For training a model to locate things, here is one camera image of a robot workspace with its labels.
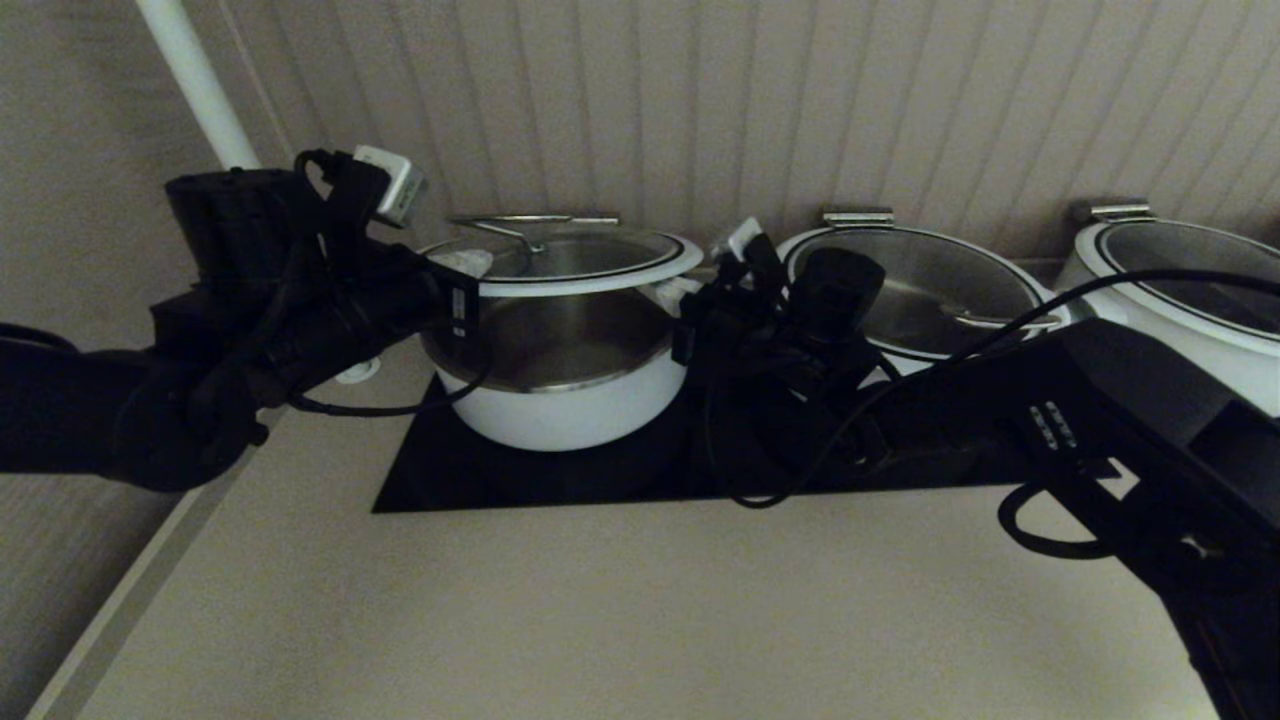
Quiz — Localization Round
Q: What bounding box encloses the glass lid white rim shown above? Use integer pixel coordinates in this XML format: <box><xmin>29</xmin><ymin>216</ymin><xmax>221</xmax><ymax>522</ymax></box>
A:
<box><xmin>1080</xmin><ymin>218</ymin><xmax>1280</xmax><ymax>346</ymax></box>
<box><xmin>418</xmin><ymin>213</ymin><xmax>705</xmax><ymax>298</ymax></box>
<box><xmin>780</xmin><ymin>226</ymin><xmax>1066</xmax><ymax>361</ymax></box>

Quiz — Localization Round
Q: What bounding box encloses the white pot steel interior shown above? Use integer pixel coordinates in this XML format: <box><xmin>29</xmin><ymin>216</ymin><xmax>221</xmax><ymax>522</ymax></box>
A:
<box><xmin>420</xmin><ymin>213</ymin><xmax>696</xmax><ymax>453</ymax></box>
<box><xmin>1055</xmin><ymin>200</ymin><xmax>1280</xmax><ymax>416</ymax></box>
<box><xmin>780</xmin><ymin>208</ymin><xmax>1071</xmax><ymax>379</ymax></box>

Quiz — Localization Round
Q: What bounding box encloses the large black glass cooktop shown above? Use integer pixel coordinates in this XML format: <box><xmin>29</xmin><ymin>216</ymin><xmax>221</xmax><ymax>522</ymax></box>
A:
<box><xmin>372</xmin><ymin>345</ymin><xmax>1031</xmax><ymax>514</ymax></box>

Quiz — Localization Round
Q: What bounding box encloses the white support pole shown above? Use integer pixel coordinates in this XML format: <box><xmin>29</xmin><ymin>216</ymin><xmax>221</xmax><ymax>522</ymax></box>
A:
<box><xmin>135</xmin><ymin>0</ymin><xmax>384</xmax><ymax>386</ymax></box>

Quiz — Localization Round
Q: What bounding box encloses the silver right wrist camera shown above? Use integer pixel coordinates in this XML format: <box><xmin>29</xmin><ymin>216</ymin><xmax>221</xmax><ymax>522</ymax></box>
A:
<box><xmin>710</xmin><ymin>217</ymin><xmax>767</xmax><ymax>265</ymax></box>

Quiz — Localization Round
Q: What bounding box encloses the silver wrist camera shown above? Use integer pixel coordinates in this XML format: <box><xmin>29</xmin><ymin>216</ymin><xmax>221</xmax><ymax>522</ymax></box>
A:
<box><xmin>352</xmin><ymin>145</ymin><xmax>429</xmax><ymax>229</ymax></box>
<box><xmin>710</xmin><ymin>217</ymin><xmax>767</xmax><ymax>265</ymax></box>

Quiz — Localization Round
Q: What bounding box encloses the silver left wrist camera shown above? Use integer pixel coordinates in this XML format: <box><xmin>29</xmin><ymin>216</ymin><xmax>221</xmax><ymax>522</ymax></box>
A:
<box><xmin>352</xmin><ymin>145</ymin><xmax>429</xmax><ymax>229</ymax></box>

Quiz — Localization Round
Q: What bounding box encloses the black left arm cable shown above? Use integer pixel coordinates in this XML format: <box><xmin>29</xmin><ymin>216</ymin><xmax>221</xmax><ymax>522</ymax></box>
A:
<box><xmin>288</xmin><ymin>150</ymin><xmax>493</xmax><ymax>418</ymax></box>

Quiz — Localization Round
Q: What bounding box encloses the short black cable loop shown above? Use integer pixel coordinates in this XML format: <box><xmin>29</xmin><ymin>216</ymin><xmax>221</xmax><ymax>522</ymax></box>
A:
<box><xmin>998</xmin><ymin>483</ymin><xmax>1126</xmax><ymax>561</ymax></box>

